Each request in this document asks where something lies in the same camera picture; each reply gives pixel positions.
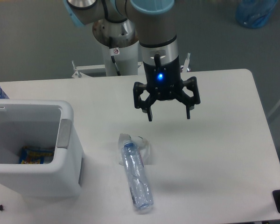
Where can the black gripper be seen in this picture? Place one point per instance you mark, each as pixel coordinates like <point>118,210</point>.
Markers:
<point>164,83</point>

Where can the crushed clear plastic bottle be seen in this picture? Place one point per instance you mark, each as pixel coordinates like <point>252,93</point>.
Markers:
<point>140,190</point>

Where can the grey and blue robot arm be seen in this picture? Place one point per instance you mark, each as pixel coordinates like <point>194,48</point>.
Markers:
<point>152,22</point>

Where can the white trash can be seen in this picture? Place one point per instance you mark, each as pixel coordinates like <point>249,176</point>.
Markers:
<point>40,123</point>

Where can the white base leg right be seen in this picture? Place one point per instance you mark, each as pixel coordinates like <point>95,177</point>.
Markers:
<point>185,67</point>

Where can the white base leg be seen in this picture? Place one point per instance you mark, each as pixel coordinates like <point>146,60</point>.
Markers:
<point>185,67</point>
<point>88,71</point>

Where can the white base leg left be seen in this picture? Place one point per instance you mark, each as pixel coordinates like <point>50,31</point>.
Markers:
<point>88,71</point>

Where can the colourful snack wrapper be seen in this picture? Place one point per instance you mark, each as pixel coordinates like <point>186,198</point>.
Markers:
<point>36,155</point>

